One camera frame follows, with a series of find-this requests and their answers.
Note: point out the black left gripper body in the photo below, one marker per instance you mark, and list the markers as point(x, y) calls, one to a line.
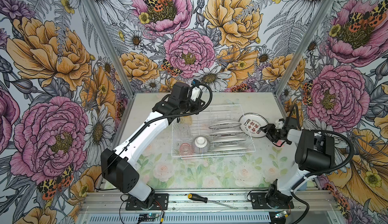
point(188, 104)

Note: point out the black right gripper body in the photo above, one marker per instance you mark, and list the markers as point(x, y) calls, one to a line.
point(275, 134)

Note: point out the plate with red characters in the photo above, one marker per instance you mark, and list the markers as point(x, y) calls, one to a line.
point(251, 124)

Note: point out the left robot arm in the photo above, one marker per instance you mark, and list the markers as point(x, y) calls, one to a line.
point(118, 164)

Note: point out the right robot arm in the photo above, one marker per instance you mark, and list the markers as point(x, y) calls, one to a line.
point(314, 153)

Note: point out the white plate upper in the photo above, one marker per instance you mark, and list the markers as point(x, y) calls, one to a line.
point(225, 124)

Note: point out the pink glass cup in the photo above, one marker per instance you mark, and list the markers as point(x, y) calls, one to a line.
point(186, 149)

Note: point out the small green circuit board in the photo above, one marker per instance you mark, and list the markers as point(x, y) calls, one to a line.
point(146, 217)

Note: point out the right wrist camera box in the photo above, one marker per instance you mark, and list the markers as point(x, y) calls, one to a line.
point(280, 124)

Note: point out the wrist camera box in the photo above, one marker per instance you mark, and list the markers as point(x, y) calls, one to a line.
point(195, 93)
point(280, 124)

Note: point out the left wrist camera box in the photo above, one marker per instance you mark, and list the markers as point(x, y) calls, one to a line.
point(195, 93)

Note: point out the white wire dish rack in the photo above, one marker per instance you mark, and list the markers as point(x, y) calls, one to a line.
point(193, 126)

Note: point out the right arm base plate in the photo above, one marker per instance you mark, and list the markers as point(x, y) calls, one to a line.
point(260, 200)

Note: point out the yellow handled screwdriver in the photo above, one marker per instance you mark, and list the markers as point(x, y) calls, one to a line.
point(198, 198)

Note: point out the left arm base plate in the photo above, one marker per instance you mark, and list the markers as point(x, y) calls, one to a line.
point(154, 202)

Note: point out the aluminium corner post left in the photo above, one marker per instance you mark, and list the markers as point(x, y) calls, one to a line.
point(96, 20)

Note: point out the aluminium corner post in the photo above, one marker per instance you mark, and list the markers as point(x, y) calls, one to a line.
point(306, 39)
point(96, 20)

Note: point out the aluminium corner post right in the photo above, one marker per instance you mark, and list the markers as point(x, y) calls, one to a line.
point(306, 39)

